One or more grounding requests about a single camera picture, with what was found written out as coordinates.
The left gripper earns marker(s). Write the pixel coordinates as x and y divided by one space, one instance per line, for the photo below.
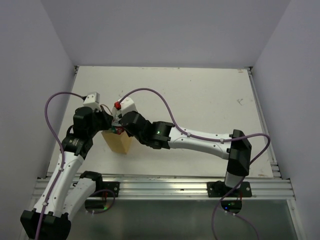
107 118

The teal snack bag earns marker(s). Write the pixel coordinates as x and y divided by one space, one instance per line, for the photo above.
116 128

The brown paper bag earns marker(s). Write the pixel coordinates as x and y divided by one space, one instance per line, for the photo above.
119 144

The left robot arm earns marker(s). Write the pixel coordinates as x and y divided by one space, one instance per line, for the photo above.
52 215

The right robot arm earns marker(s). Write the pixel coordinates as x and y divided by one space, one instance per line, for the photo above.
165 135

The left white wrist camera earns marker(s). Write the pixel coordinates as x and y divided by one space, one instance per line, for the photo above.
92 100

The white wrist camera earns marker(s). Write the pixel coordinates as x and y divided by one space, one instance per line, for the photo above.
92 100
122 107

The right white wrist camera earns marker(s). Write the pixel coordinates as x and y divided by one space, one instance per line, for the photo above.
122 107

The left black base bracket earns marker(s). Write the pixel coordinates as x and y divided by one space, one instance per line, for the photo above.
106 198

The black base bracket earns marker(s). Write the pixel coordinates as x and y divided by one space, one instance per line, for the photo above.
106 198
233 202

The aluminium mounting rail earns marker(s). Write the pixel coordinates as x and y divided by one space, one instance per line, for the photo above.
148 187

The right black base bracket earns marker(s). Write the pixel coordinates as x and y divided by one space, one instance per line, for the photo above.
233 202

